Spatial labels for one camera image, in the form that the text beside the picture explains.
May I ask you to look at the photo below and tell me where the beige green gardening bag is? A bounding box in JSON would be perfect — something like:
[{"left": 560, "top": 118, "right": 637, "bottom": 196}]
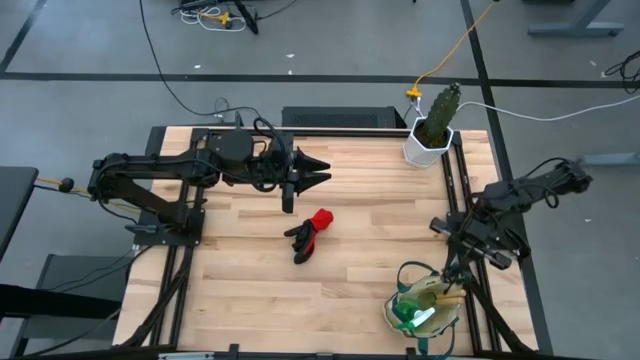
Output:
[{"left": 382, "top": 260, "right": 469, "bottom": 359}]

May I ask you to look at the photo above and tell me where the white floor cable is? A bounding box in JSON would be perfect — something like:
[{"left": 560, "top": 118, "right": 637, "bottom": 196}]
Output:
[{"left": 455, "top": 93, "right": 640, "bottom": 124}]

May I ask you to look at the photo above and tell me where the white hexagonal plant pot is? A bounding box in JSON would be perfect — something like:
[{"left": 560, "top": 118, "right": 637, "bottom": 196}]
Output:
[{"left": 401, "top": 115, "right": 455, "bottom": 170}]

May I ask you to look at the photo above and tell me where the grey desk leg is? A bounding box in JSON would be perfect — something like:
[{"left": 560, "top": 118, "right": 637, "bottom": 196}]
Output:
[{"left": 526, "top": 0, "right": 626, "bottom": 38}]

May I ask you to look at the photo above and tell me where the red and black gardening glove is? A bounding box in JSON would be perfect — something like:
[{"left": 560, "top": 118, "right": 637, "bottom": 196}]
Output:
[{"left": 283, "top": 207, "right": 335, "bottom": 266}]

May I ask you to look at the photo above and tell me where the dark side table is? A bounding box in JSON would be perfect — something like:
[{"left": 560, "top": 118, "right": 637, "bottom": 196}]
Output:
[{"left": 0, "top": 165, "right": 40, "bottom": 262}]

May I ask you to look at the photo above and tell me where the floor cable bundle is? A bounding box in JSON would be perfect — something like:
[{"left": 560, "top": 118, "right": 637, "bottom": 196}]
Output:
[{"left": 171, "top": 0, "right": 301, "bottom": 36}]

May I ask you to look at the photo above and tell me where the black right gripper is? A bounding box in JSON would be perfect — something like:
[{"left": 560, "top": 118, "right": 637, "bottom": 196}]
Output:
[{"left": 428, "top": 215, "right": 521, "bottom": 284}]

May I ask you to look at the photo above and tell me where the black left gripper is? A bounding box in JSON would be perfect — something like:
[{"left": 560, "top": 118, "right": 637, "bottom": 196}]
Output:
[{"left": 259, "top": 148, "right": 333, "bottom": 215}]

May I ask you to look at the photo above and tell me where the black floor cable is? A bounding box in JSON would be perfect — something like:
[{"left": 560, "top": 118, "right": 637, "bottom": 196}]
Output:
[{"left": 138, "top": 0, "right": 264, "bottom": 121}]

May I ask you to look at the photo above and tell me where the black cable coil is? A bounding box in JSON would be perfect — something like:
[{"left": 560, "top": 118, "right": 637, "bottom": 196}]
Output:
[{"left": 603, "top": 48, "right": 640, "bottom": 95}]

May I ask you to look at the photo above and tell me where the silver aluminium bracket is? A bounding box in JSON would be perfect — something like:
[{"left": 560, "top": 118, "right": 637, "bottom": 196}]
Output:
[{"left": 157, "top": 351, "right": 217, "bottom": 360}]

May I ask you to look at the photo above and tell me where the yellow extension cable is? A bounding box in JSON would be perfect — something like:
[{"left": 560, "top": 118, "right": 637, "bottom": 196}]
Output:
[{"left": 405, "top": 0, "right": 498, "bottom": 100}]

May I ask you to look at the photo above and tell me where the dark low stand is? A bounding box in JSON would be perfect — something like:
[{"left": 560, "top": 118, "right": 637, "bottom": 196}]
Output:
[{"left": 0, "top": 253, "right": 132, "bottom": 359}]

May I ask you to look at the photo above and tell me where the grey desk foot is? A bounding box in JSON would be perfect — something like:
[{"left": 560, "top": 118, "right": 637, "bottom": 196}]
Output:
[{"left": 578, "top": 152, "right": 640, "bottom": 168}]

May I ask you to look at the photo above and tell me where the green cactus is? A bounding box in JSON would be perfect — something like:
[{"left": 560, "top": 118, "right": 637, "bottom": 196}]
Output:
[{"left": 423, "top": 81, "right": 463, "bottom": 148}]

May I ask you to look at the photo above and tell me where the black perforated computer case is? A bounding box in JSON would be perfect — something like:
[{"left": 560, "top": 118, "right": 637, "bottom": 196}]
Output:
[{"left": 280, "top": 105, "right": 409, "bottom": 130}]

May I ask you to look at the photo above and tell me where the green spray bottle white nozzle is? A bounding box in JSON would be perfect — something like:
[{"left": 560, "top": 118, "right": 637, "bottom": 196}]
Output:
[{"left": 391, "top": 298, "right": 438, "bottom": 333}]

